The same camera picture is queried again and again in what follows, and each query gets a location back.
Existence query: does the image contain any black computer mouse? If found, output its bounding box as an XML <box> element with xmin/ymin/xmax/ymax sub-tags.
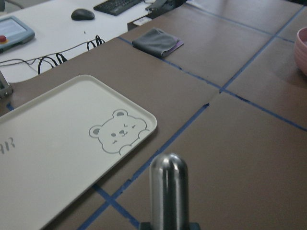
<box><xmin>71</xmin><ymin>9</ymin><xmax>95</xmax><ymax>21</ymax></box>

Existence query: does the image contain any white bear tray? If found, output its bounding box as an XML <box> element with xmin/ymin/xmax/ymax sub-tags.
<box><xmin>0</xmin><ymin>75</ymin><xmax>157</xmax><ymax>230</ymax></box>

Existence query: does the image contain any grey folded cloth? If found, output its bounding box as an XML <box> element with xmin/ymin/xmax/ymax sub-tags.
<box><xmin>132</xmin><ymin>28</ymin><xmax>184</xmax><ymax>58</ymax></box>

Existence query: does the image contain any black keyboard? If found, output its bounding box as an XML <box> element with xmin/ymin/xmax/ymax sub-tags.
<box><xmin>93</xmin><ymin>0</ymin><xmax>141</xmax><ymax>16</ymax></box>

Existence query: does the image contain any aluminium frame post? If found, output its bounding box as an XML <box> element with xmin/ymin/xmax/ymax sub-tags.
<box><xmin>0</xmin><ymin>73</ymin><xmax>13</xmax><ymax>99</ymax></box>

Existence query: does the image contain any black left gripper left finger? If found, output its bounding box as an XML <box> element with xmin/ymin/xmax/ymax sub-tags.
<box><xmin>140</xmin><ymin>222</ymin><xmax>151</xmax><ymax>230</ymax></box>

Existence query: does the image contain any pink bowl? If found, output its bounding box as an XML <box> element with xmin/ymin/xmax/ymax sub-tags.
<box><xmin>294</xmin><ymin>27</ymin><xmax>307</xmax><ymax>76</ymax></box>

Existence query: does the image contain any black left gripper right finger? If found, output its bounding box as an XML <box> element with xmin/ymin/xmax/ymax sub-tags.
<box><xmin>189</xmin><ymin>222</ymin><xmax>200</xmax><ymax>230</ymax></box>

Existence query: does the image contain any steel muddler black tip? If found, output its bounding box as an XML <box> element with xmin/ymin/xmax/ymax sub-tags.
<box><xmin>149</xmin><ymin>153</ymin><xmax>189</xmax><ymax>230</ymax></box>

